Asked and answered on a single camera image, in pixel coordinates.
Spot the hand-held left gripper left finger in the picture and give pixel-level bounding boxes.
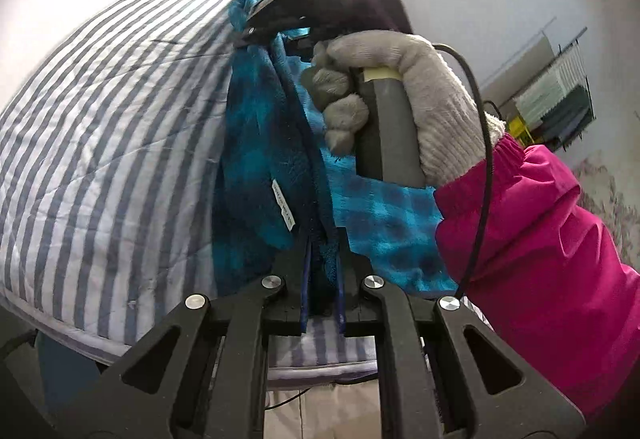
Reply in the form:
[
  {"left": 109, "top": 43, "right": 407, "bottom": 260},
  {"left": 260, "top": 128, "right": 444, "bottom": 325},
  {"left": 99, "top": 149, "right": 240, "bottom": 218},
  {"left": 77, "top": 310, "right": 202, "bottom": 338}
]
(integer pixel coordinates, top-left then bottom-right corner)
[{"left": 47, "top": 226, "right": 313, "bottom": 439}]

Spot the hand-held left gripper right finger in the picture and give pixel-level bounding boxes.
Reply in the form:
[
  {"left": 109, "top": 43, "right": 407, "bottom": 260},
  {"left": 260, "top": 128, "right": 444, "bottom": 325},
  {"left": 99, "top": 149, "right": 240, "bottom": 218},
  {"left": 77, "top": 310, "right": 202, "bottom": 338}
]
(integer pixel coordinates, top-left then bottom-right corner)
[{"left": 334, "top": 238, "right": 587, "bottom": 439}]

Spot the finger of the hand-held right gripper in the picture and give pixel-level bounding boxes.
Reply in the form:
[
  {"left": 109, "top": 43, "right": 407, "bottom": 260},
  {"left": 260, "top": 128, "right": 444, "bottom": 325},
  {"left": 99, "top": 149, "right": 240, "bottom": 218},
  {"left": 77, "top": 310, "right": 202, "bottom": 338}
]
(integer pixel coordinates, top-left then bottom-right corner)
[
  {"left": 231, "top": 21, "right": 315, "bottom": 54},
  {"left": 244, "top": 0, "right": 328, "bottom": 34}
]

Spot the blue plaid fleece jacket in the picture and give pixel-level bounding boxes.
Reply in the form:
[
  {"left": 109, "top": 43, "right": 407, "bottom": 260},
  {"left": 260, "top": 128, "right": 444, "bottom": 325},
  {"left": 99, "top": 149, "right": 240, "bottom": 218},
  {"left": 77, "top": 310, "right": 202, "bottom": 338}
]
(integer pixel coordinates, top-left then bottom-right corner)
[{"left": 212, "top": 0, "right": 461, "bottom": 320}]

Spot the person's right forearm pink sleeve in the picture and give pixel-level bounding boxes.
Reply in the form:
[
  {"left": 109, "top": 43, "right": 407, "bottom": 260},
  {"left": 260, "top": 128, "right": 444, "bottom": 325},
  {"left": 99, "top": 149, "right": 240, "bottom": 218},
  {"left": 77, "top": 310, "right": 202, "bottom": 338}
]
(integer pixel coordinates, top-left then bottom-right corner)
[{"left": 432, "top": 131, "right": 640, "bottom": 412}]

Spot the clothes drying rack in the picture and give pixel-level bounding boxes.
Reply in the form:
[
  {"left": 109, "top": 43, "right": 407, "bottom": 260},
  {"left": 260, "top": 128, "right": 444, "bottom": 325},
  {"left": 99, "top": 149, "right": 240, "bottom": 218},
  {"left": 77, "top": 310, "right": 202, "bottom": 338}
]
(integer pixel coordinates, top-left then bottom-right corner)
[{"left": 500, "top": 26, "right": 599, "bottom": 154}]

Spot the person's right hand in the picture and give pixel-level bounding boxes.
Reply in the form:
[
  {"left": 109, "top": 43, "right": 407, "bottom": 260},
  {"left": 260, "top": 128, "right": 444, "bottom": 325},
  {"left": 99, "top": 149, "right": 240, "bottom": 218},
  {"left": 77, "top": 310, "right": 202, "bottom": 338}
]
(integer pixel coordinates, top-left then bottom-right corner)
[{"left": 299, "top": 30, "right": 506, "bottom": 188}]

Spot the yellow stool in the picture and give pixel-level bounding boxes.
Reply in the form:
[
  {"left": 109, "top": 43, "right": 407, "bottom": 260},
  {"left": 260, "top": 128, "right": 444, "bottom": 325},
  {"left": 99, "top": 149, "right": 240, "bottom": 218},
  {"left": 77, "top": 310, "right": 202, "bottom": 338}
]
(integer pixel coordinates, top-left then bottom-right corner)
[{"left": 506, "top": 116, "right": 534, "bottom": 146}]

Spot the grey white striped quilt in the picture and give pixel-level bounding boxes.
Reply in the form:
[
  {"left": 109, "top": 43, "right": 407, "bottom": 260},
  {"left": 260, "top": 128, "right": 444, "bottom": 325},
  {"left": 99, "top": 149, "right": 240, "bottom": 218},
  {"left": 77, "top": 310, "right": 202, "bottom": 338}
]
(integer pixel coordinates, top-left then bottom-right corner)
[{"left": 0, "top": 0, "right": 496, "bottom": 370}]

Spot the black floor cable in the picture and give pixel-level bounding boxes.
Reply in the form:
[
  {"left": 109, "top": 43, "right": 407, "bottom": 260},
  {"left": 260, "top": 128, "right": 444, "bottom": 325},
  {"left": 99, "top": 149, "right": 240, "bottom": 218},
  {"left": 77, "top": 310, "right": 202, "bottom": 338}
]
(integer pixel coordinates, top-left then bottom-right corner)
[{"left": 265, "top": 366, "right": 383, "bottom": 411}]

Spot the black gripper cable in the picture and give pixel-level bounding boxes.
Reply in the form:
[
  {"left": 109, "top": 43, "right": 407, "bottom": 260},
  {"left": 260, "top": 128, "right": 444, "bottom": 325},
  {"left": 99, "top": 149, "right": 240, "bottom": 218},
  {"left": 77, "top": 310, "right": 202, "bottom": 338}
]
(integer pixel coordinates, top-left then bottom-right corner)
[{"left": 432, "top": 43, "right": 495, "bottom": 300}]

